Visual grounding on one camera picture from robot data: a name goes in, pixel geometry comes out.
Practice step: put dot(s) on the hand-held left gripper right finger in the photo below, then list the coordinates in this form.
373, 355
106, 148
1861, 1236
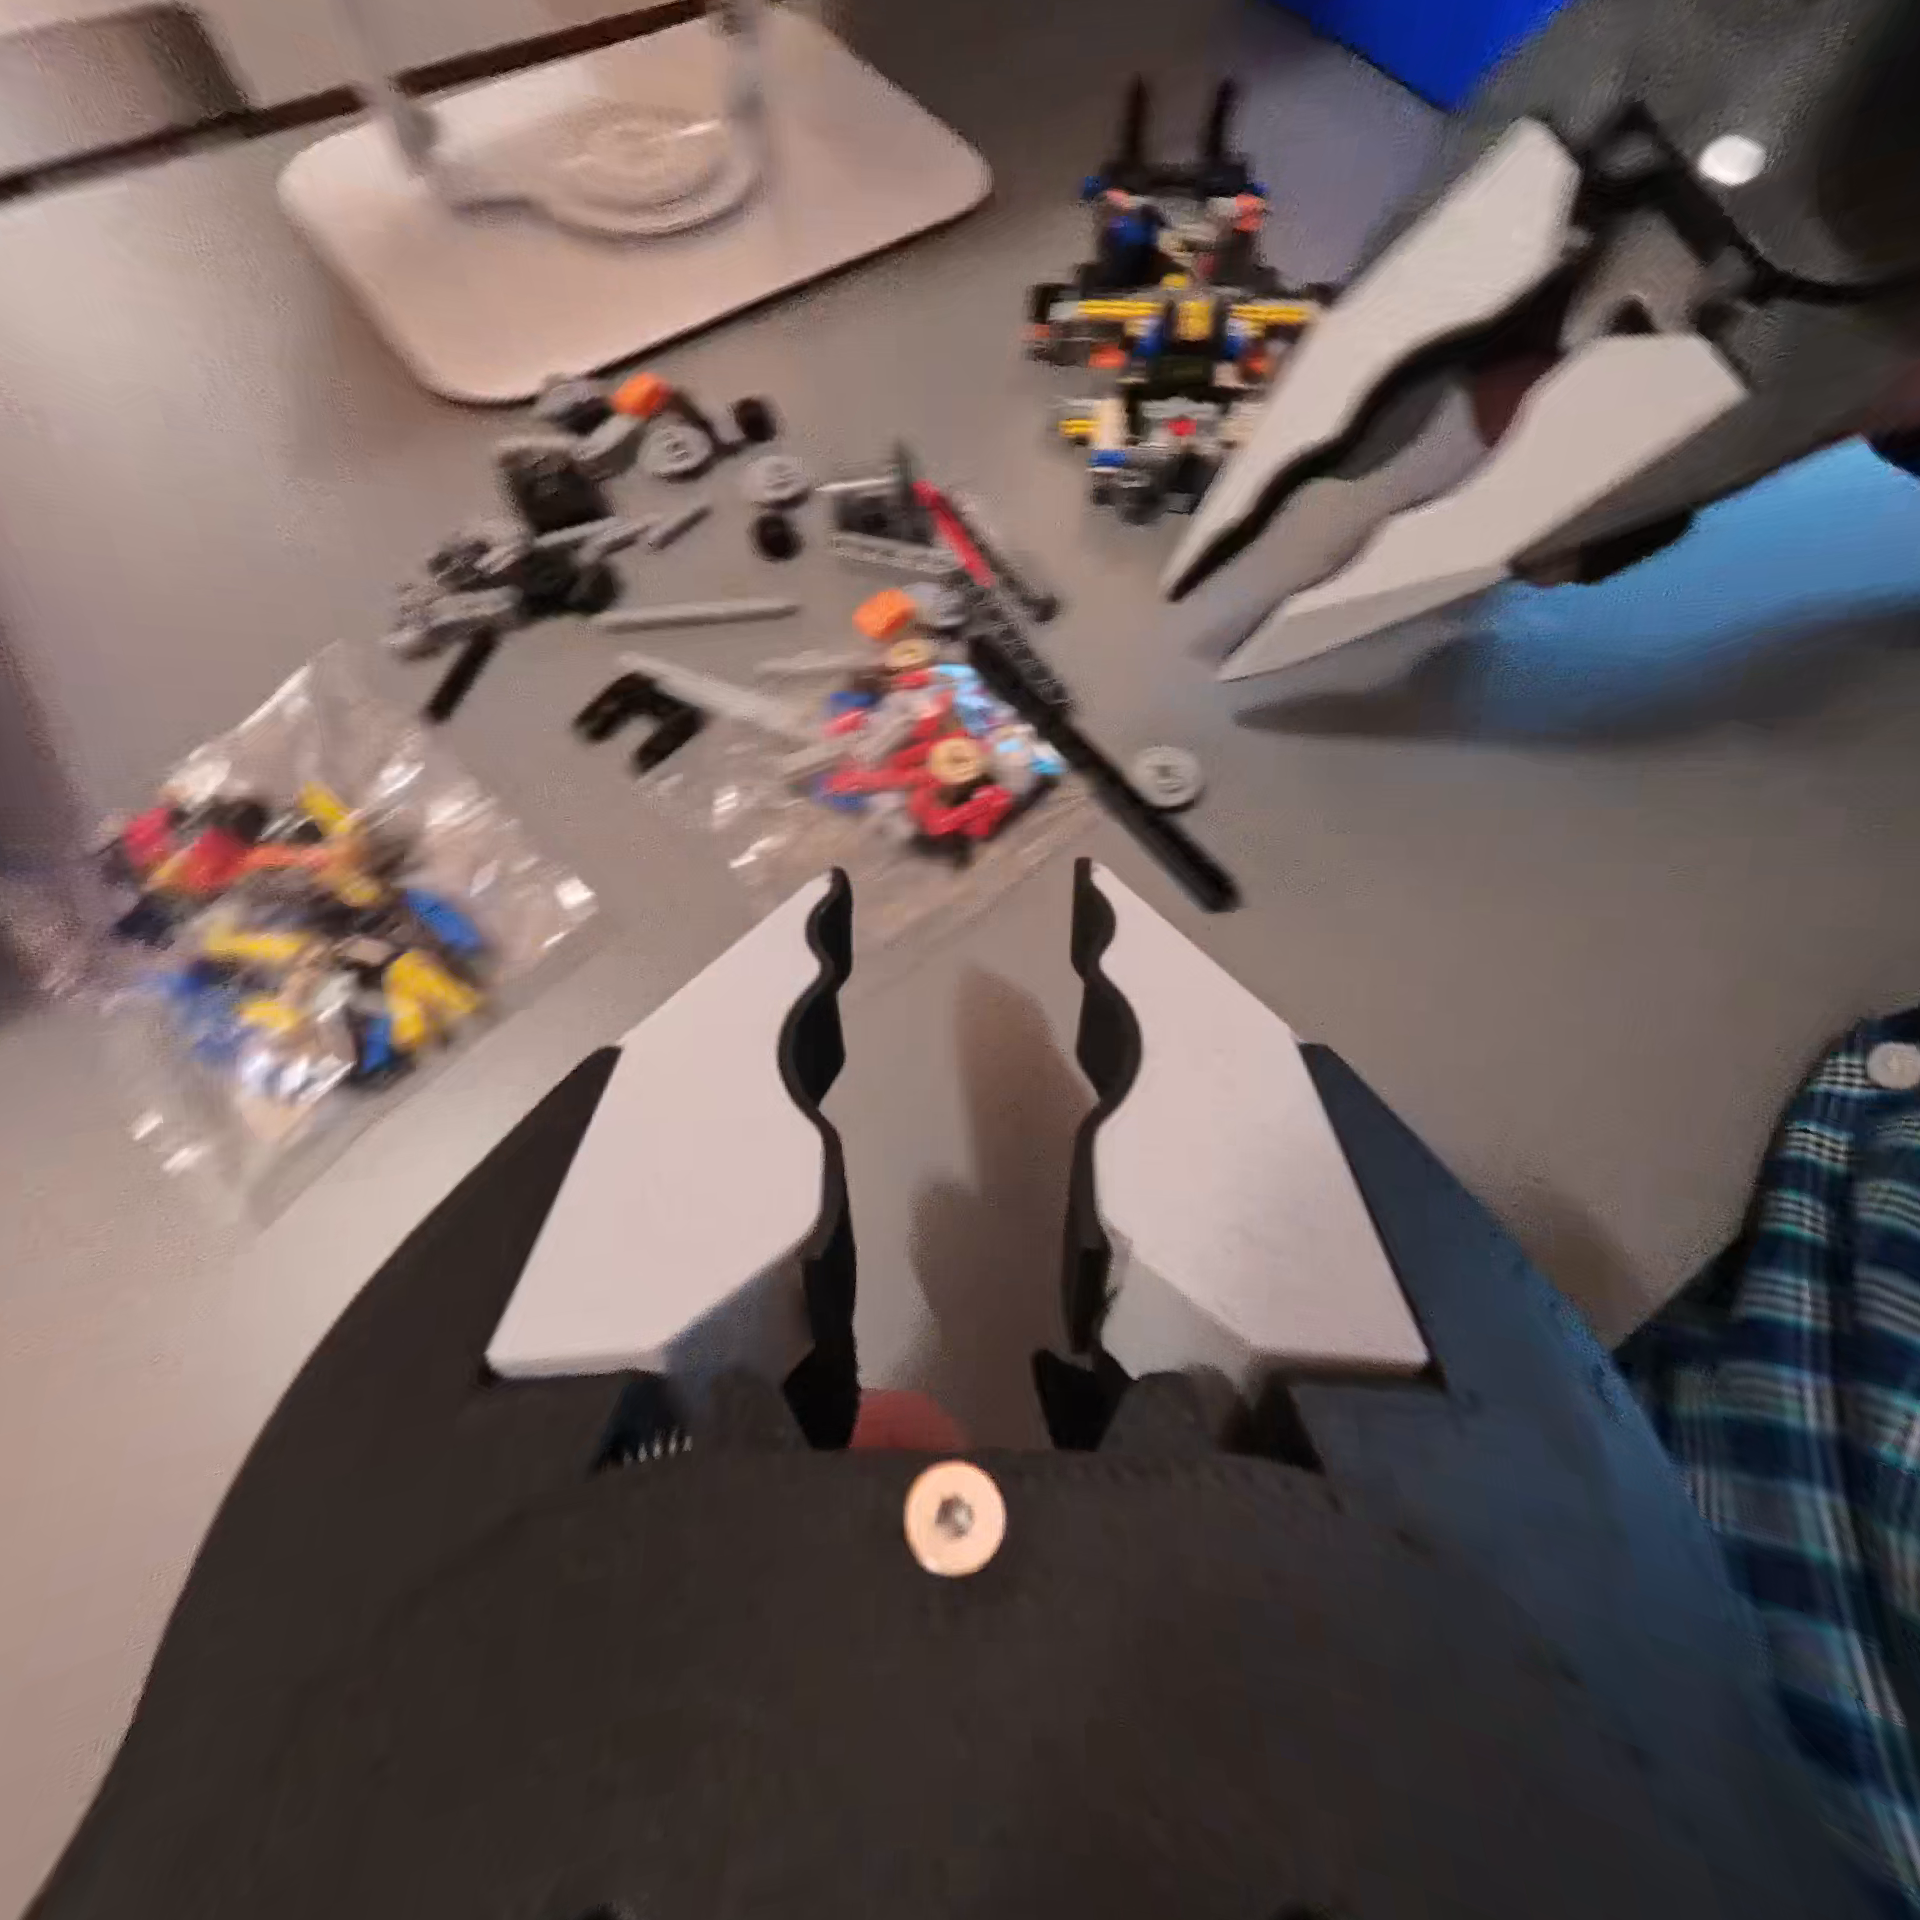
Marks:
1244, 1200

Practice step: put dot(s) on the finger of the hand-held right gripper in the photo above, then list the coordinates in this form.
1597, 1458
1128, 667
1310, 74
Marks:
1424, 284
1589, 450

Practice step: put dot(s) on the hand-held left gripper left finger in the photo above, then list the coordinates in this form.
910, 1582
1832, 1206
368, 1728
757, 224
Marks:
675, 1185

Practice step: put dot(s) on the bag of red lego pins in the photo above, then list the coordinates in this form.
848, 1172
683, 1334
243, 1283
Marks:
932, 780

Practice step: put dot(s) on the partly built lego model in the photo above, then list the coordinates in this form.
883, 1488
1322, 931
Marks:
1179, 322

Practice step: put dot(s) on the grey round lego pulley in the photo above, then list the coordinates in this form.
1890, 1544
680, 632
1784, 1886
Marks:
1186, 786

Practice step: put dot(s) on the long black lego beam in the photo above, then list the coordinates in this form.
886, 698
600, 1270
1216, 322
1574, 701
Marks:
1109, 764

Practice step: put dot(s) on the black forked lego piece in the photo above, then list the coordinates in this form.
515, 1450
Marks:
610, 714

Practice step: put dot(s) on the red lego axle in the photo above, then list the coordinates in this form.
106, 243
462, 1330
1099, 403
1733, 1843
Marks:
960, 533

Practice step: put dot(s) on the orange round lego piece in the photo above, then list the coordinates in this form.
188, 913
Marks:
886, 616
644, 395

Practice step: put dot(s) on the pile of grey lego pieces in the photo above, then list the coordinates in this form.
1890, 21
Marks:
556, 494

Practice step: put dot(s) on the blue box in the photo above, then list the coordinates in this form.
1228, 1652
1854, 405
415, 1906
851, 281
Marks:
1424, 36

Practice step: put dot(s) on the bag of yellow blue pieces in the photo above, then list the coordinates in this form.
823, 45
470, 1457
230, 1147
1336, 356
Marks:
301, 931

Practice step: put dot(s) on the long light grey axle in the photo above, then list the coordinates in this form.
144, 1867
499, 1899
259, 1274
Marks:
692, 616
722, 696

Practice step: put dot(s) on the blue plaid shirt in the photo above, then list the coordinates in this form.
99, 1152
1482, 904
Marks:
1800, 1349

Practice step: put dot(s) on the light grey holed beam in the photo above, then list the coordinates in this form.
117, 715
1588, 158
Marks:
892, 556

